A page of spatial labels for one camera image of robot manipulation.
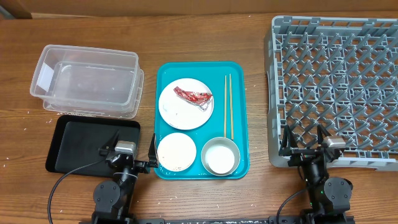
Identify white paper cup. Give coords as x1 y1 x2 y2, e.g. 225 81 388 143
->
205 145 235 175

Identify grey dishwasher rack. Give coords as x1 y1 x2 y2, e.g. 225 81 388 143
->
264 16 397 171

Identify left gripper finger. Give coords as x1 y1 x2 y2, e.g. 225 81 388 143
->
102 130 119 151
148 133 159 168

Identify black tray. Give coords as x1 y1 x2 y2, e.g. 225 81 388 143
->
45 115 141 173

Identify clear plastic bin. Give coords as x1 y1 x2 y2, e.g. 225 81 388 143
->
30 45 144 119

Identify grey bowl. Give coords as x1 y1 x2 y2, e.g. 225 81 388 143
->
201 137 241 177

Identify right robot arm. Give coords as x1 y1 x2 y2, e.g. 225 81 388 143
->
275 124 354 224

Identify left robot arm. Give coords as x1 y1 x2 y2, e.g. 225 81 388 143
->
91 131 159 223

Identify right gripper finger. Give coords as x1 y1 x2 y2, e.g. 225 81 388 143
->
279 124 298 156
317 124 331 146

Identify wooden chopstick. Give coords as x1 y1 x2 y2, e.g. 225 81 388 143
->
229 74 234 140
223 76 228 138

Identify large white plate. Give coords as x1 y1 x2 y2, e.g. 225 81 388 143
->
157 78 215 130

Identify red snack wrapper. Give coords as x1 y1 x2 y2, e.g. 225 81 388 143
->
174 86 213 112

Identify pink small bowl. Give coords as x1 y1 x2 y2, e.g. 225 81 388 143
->
157 133 197 172

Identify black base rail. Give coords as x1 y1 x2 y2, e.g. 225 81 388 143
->
80 216 355 224

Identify teal serving tray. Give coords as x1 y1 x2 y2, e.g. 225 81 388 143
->
154 61 250 179

